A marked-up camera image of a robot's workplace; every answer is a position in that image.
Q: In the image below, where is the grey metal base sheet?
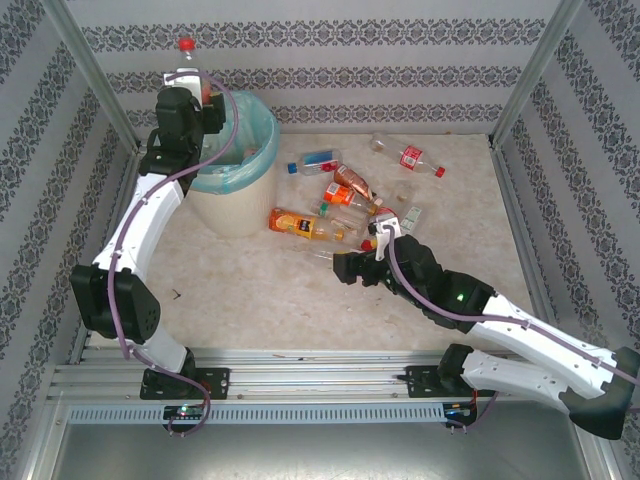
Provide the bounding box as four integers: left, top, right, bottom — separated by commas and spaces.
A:
49, 422, 601, 480

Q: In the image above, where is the crushed clear plastic bottle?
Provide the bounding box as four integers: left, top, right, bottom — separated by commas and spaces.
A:
305, 245, 346, 262

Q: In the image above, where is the grey slotted cable duct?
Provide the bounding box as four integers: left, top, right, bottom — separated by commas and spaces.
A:
67, 403, 447, 426

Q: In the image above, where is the right aluminium frame post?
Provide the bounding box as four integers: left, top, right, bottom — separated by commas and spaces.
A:
491, 0, 585, 147

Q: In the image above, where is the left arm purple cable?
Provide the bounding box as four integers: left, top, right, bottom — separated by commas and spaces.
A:
107, 69, 239, 439

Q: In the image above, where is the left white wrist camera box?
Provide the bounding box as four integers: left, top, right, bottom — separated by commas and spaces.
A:
162, 71, 206, 107

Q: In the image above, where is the brown copper plastic bottle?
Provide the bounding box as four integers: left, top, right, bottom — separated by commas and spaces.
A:
333, 163, 384, 206

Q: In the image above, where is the clear bottle red label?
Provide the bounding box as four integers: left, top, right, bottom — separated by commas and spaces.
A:
177, 37, 214, 109
368, 132, 446, 179

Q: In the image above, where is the clear bottle blue cap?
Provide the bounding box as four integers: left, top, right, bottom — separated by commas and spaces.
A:
287, 148, 346, 177

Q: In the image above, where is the short red label bottle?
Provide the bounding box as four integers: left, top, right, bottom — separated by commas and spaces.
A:
359, 206, 402, 251

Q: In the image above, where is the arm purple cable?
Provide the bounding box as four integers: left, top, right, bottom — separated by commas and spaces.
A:
377, 222, 640, 434
107, 69, 239, 439

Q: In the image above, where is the clear bottle green cap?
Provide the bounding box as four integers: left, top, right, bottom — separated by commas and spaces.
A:
310, 198, 371, 236

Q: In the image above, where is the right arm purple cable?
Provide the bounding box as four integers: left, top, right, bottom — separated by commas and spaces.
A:
377, 222, 640, 434

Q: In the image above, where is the large orange juice bottle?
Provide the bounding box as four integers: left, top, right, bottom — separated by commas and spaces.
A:
268, 207, 361, 247

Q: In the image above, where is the aluminium frame post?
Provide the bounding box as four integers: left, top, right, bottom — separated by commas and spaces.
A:
39, 0, 142, 151
491, 0, 585, 147

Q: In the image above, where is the left aluminium side rail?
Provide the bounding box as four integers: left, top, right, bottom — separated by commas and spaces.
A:
67, 142, 149, 366

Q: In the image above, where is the left small circuit board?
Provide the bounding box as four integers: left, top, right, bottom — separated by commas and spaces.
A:
163, 404, 207, 421

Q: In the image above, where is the left aluminium frame post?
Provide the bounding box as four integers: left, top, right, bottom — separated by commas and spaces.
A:
39, 0, 142, 151

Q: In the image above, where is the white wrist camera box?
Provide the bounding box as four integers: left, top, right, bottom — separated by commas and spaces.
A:
368, 217, 404, 262
162, 71, 206, 107

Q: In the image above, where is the cream plastic waste bin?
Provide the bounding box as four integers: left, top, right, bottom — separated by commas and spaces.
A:
187, 89, 281, 240

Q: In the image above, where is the translucent blue bin liner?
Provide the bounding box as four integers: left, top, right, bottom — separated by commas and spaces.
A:
188, 89, 281, 196

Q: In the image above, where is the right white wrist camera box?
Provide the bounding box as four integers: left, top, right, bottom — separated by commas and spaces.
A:
368, 217, 404, 262

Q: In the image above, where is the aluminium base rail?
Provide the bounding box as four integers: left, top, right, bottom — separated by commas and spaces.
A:
47, 347, 586, 401

